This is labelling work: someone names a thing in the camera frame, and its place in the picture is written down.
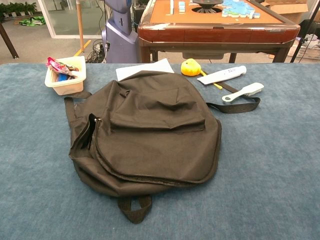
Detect white paper sheet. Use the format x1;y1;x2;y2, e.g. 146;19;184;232
115;57;175;82

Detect black mahjong table centre disc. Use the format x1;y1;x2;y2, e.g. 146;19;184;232
191;0;224;14

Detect black floor cable tangle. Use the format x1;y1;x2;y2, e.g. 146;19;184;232
86;39;111;63

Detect cardboard box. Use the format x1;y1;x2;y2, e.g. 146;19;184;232
261;0;310;25

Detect brown mahjong table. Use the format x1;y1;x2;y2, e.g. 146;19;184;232
137;0;301;64

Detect cream plastic bin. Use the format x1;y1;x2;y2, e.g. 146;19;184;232
44;55;87;96

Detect white plastic basket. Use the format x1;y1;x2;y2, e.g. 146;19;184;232
287;37;320;60

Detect dark wooden table leg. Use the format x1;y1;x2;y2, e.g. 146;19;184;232
0;22;20;60

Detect blue white mahjong tile pile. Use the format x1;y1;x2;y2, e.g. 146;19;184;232
221;0;261;20

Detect pink snack packet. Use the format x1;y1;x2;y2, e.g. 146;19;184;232
45;56;80;77

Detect green potted plants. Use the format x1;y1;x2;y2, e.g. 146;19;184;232
0;1;38;19

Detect blue carpet table cover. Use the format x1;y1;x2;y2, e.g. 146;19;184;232
0;62;320;240

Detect black tripod stand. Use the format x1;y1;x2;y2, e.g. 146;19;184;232
289;0;320;63

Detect black fabric backpack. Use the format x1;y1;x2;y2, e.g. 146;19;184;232
63;70;261;225

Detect mint green brush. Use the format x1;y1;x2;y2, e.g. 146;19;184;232
221;82;265;104

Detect green cloth bundle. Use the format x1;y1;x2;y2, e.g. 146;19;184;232
19;16;47;27

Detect white toothpaste tube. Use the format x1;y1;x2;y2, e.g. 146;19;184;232
196;65;248;86

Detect wooden pole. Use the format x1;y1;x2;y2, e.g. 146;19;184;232
75;0;85;53

